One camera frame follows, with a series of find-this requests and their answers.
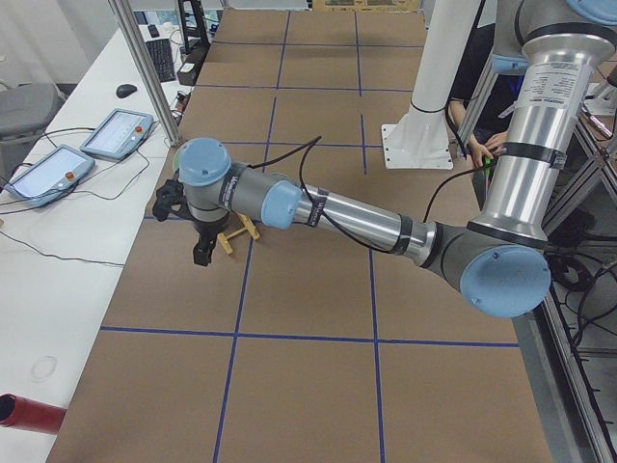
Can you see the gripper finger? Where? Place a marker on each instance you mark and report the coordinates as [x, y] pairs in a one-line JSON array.
[[199, 255], [207, 255]]

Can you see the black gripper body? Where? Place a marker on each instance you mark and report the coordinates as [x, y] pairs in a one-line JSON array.
[[207, 230]]

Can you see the pale green ceramic plate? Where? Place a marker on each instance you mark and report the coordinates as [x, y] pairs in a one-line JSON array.
[[176, 162]]

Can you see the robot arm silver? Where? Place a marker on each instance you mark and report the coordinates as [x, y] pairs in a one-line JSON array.
[[495, 261]]

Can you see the wooden dish rack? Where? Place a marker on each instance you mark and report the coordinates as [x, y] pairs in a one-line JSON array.
[[248, 227]]

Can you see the teach pendant far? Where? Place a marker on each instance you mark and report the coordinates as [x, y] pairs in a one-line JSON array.
[[118, 135]]

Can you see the teach pendant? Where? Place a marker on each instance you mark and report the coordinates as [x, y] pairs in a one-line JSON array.
[[51, 177], [118, 135]]

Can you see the brown paper table cover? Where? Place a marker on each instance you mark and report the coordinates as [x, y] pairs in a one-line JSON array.
[[303, 346]]

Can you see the black box with label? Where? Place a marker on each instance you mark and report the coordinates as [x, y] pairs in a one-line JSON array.
[[188, 73]]

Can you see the teach pendant near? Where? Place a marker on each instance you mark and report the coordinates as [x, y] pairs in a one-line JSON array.
[[51, 177]]

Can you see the black computer mouse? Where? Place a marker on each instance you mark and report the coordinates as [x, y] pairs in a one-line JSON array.
[[125, 90]]

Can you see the black keyboard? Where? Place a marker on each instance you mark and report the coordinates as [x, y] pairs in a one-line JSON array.
[[161, 55]]

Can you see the grey office chair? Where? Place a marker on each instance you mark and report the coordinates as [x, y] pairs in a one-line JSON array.
[[26, 111]]

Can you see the red cylinder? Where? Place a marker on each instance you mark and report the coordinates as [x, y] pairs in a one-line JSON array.
[[25, 413]]

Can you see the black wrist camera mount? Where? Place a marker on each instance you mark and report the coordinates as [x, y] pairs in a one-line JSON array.
[[170, 199]]

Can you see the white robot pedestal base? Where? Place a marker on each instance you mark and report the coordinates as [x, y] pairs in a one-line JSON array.
[[420, 140]]

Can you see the aluminium frame post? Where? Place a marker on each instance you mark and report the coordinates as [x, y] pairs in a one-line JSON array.
[[138, 50]]

